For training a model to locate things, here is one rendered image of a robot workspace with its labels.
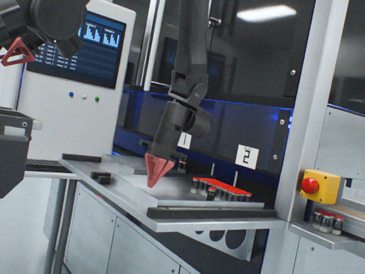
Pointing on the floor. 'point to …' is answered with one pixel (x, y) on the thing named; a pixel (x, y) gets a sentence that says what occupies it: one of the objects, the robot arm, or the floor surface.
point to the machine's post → (304, 131)
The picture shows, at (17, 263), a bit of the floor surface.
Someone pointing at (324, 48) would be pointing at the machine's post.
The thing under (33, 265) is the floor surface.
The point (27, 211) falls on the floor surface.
